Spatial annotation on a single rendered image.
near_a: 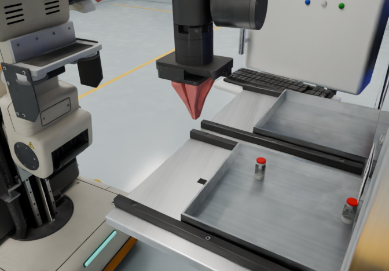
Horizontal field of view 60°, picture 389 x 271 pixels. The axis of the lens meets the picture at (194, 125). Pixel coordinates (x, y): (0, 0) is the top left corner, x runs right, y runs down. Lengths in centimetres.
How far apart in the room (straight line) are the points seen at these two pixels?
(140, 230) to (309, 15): 101
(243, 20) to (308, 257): 39
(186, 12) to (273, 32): 99
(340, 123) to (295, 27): 52
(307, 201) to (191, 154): 28
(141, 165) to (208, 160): 149
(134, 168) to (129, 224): 159
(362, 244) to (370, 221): 3
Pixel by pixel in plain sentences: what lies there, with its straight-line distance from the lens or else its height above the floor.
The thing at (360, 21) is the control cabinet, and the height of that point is 107.
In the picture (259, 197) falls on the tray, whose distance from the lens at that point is 70.
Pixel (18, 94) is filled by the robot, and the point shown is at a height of 96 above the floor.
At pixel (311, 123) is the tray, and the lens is 98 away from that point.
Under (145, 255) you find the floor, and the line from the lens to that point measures 174.
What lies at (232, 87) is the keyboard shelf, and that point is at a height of 80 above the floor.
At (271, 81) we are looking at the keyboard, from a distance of 135.
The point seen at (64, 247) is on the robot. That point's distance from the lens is 148.
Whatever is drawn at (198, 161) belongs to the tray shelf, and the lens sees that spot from 79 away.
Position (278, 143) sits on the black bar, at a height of 90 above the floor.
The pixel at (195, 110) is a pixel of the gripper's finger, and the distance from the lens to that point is 53.
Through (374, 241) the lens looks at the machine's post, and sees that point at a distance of 41.
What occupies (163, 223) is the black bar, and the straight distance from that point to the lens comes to 63.
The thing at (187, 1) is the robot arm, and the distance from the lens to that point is 47.
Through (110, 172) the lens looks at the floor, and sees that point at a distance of 224.
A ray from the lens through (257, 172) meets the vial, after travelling 73.
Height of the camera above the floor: 135
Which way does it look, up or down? 30 degrees down
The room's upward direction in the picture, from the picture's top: straight up
